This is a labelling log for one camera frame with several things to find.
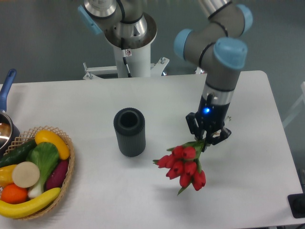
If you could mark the blue handled saucepan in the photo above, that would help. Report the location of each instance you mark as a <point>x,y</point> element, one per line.
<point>8,130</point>

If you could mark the woven wicker basket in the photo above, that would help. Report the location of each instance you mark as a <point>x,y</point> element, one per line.
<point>28,136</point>

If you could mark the beige round slice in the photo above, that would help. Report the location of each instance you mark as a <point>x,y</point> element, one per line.
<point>25,174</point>

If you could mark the black device at table edge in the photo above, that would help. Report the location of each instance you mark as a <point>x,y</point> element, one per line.
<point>297,205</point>

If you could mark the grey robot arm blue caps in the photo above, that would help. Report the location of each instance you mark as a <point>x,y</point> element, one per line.
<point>216,49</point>

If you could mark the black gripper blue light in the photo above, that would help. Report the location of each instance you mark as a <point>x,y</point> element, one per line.
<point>210,118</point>

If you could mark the white frame at right edge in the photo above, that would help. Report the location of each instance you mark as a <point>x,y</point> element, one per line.
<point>296,108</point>

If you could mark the dark grey ribbed vase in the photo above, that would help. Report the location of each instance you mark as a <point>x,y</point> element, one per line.
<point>129,126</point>

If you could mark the red tulip bouquet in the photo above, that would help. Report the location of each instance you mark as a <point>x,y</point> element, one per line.
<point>183,162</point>

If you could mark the green bok choy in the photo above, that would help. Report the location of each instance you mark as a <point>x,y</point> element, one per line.
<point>45,156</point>

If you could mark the purple sweet potato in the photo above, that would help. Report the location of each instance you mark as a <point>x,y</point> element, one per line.
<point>57,176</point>

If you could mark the green cucumber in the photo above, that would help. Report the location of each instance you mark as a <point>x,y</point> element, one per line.
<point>17,155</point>

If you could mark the yellow bell pepper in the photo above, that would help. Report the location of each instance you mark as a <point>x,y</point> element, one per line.
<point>6,175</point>

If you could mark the yellow banana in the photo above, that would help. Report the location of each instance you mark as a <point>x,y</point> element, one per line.
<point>16,211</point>

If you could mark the orange fruit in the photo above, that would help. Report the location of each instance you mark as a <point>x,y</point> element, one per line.
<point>14,194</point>

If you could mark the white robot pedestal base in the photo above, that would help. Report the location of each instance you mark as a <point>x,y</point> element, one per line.
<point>130,63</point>

